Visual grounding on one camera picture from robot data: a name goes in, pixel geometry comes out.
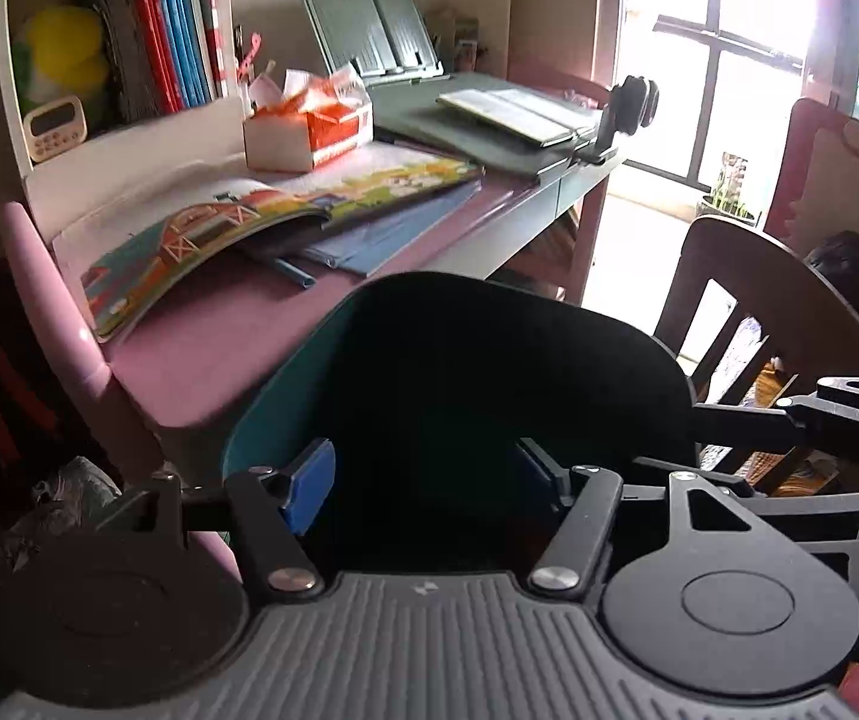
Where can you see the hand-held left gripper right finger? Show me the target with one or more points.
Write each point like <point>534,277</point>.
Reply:
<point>545,472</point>

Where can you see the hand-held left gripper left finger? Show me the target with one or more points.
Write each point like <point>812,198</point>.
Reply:
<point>309,484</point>

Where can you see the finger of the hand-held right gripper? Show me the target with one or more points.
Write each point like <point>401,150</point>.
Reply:
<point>834,506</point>
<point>849,409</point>

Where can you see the dark cloth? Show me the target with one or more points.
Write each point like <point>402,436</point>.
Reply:
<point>846,262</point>

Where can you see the dark wooden chair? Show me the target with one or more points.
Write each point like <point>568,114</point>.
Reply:
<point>774,277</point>

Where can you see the pink desk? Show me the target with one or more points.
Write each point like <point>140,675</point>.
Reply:
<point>211,345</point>

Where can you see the blue pen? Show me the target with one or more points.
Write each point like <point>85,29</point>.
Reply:
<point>295,274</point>

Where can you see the pink framed cartoon board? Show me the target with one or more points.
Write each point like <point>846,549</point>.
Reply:
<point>834,180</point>

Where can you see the potted plant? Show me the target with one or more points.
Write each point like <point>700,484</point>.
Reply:
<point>729,191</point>

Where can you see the blue folder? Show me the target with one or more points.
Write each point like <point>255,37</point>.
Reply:
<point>392,232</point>

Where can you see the colourful open picture book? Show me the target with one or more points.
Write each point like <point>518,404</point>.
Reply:
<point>196,240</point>

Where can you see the red black bag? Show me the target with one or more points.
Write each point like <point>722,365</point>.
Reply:
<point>1,360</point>

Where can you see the orange white tissue box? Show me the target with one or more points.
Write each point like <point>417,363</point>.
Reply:
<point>317,127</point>

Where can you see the grey open notebook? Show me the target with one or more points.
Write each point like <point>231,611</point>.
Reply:
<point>512,116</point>

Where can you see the white desk shelf unit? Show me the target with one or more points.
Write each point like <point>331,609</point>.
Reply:
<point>136,142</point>

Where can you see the white digital timer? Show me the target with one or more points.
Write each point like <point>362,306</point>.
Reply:
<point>54,131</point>

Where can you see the pink ribbon tag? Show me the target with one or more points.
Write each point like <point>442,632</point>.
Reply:
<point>249,52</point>

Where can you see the green book stand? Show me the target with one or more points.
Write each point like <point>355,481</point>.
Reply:
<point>369,22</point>

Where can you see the row of upright books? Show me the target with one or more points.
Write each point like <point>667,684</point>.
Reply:
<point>174,15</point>

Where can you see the dark grey felt pouch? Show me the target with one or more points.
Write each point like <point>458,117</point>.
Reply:
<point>118,30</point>

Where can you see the yellow green plush toy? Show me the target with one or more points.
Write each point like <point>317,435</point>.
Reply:
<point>61,45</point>

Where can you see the window frame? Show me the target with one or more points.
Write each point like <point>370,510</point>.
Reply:
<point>710,75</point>

